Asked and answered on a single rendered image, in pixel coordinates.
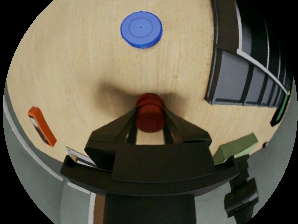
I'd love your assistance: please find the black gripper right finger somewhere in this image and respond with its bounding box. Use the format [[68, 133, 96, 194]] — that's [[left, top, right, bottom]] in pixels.
[[162, 107, 212, 146]]

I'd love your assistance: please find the red plug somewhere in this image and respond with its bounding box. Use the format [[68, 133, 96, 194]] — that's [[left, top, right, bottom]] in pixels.
[[135, 93, 165, 133]]

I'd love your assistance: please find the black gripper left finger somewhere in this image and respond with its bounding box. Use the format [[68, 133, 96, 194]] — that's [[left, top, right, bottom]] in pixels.
[[88, 107, 138, 144]]

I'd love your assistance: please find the blue round plug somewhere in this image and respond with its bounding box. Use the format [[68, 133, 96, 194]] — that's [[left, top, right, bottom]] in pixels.
[[120, 11, 163, 49]]

